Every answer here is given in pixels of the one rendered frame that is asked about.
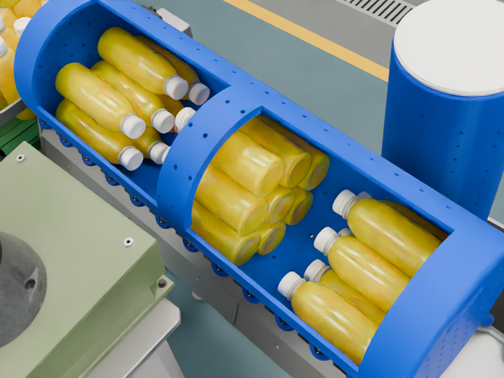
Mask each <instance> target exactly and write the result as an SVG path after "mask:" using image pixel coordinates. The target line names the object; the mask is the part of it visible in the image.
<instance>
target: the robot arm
mask: <svg viewBox="0 0 504 378"><path fill-rule="evenodd" d="M46 291H47V273H46V269H45V267H44V264H43V262H42V260H41V258H40V257H39V256H38V254H37V253H36V252H35V251H34V250H33V249H32V248H31V247H30V246H29V245H28V244H27V243H26V242H25V241H23V240H22V239H21V238H18V237H16V236H15V235H11V234H8V233H6V232H2V231H0V348H1V347H3V346H5V345H7V344H9V343H10V342H11V341H13V340H15V339H16V338H17V337H19V336H20V335H21V334H22V333H23V332H24V331H25V330H26V329H27V328H28V327H29V326H30V325H31V323H32V322H33V320H34V319H35V317H36V316H37V315H38V312H39V310H40V309H41V306H42V304H43V302H44V298H45V295H46Z"/></svg>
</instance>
